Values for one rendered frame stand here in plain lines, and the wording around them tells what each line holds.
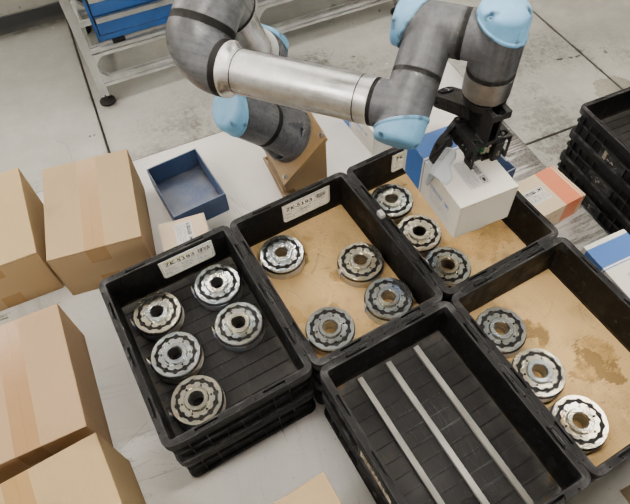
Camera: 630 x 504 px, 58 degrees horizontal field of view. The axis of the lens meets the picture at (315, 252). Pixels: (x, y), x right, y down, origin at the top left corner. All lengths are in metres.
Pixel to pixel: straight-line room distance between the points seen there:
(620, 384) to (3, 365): 1.24
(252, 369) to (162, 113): 2.02
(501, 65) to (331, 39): 2.48
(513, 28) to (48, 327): 1.05
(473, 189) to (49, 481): 0.91
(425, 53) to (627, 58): 2.65
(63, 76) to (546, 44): 2.56
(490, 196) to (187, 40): 0.58
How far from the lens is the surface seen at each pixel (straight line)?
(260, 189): 1.64
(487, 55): 0.90
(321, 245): 1.34
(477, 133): 1.00
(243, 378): 1.21
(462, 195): 1.06
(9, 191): 1.64
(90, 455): 1.16
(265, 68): 0.96
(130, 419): 1.38
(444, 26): 0.90
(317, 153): 1.51
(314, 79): 0.92
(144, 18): 2.99
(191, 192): 1.67
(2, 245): 1.54
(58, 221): 1.52
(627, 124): 2.31
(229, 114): 1.41
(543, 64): 3.30
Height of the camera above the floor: 1.93
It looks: 56 degrees down
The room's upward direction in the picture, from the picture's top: 4 degrees counter-clockwise
